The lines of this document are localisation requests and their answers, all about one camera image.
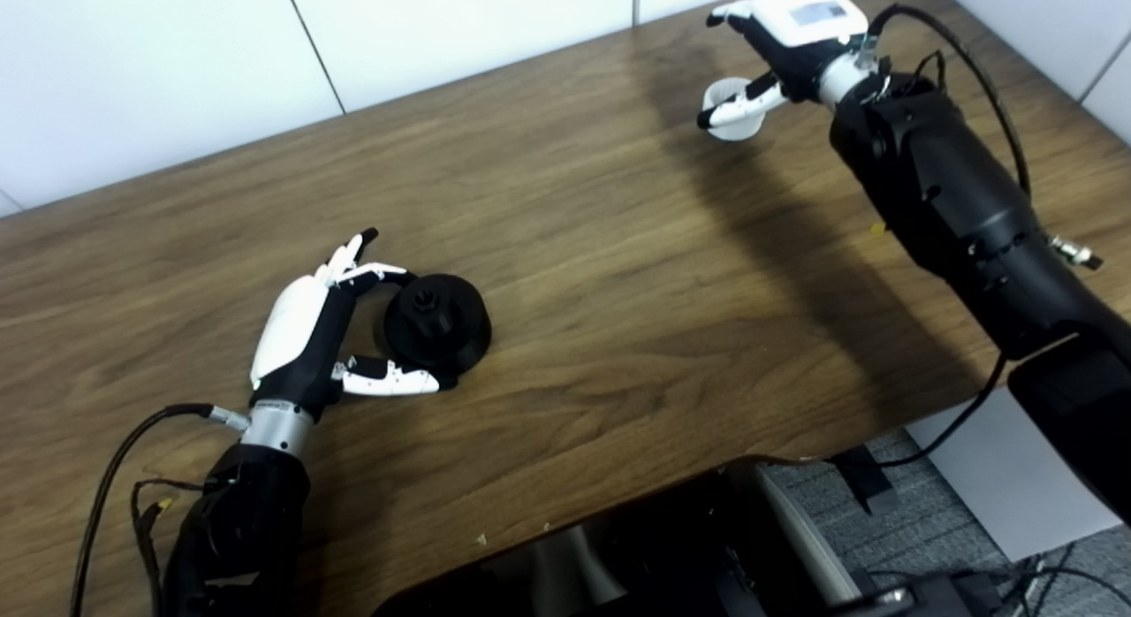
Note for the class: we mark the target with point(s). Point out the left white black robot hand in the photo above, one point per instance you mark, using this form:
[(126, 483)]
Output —
[(296, 334)]

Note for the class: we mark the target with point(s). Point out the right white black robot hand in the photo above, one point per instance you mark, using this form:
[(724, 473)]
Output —
[(808, 16)]

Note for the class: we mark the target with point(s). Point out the round black plastic part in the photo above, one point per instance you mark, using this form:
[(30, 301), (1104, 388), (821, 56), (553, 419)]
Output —
[(442, 330)]

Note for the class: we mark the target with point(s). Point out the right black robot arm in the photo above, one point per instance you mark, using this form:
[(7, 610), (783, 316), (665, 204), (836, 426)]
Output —
[(954, 193)]

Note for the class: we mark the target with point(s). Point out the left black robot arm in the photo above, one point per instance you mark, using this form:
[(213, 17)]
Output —
[(239, 529)]

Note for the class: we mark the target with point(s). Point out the glossy black robot torso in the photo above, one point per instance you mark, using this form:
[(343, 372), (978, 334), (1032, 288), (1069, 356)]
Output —
[(671, 555)]

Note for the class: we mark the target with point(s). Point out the black tape strip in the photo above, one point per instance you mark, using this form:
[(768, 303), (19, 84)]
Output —
[(861, 480)]

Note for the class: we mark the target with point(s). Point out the white floor board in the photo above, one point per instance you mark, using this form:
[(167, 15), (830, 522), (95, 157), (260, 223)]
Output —
[(998, 484)]

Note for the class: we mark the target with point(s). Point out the black floor box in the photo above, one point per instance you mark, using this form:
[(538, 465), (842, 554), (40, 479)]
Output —
[(937, 599)]

